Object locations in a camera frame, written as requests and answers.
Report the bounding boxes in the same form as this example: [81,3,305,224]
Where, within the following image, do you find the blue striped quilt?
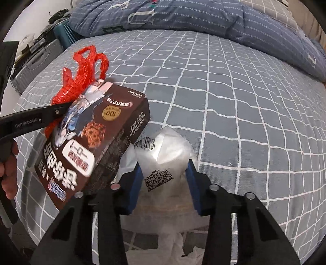
[69,0,326,82]

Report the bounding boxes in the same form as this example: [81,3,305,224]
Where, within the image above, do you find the brown printed carton box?
[34,79,151,211]

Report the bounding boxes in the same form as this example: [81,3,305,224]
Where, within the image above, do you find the clear bubble plastic package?
[122,127,213,231]

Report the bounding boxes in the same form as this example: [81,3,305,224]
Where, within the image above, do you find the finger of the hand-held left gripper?
[42,102,71,126]

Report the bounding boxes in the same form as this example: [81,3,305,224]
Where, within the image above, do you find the teal suitcase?
[53,20,84,50]

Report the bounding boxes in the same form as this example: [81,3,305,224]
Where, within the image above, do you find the grey checkered pillow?
[239,0,306,33]

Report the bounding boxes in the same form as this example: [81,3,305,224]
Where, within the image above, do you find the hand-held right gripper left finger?
[32,163,142,265]

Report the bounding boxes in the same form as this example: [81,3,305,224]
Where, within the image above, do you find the grey checkered bed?
[13,29,326,265]

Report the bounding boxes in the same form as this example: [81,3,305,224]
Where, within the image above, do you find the person's left hand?
[0,141,20,202]

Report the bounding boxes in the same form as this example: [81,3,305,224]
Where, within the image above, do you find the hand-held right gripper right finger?
[185,158,301,265]

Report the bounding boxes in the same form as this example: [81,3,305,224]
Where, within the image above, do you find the grey suitcase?
[10,38,64,96]

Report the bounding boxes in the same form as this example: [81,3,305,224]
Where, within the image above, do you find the red plastic bag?
[44,45,109,138]

